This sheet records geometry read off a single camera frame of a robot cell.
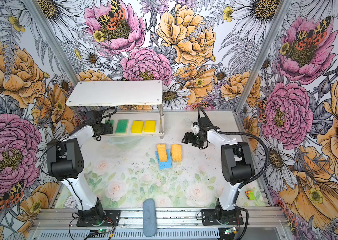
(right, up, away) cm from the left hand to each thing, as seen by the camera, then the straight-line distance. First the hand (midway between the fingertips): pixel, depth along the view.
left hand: (106, 132), depth 100 cm
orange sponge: (+46, -12, -5) cm, 48 cm away
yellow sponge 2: (+20, +3, +3) cm, 20 cm away
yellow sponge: (+28, +4, +2) cm, 28 cm away
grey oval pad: (+32, -39, -28) cm, 58 cm away
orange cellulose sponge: (+37, -11, -8) cm, 39 cm away
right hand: (+52, -8, -6) cm, 53 cm away
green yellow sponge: (+9, +4, +3) cm, 10 cm away
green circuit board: (+9, -46, -28) cm, 55 cm away
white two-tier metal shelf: (+16, +22, -16) cm, 32 cm away
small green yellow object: (+84, -32, -20) cm, 92 cm away
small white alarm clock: (-9, -35, -22) cm, 42 cm away
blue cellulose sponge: (+38, -19, -10) cm, 44 cm away
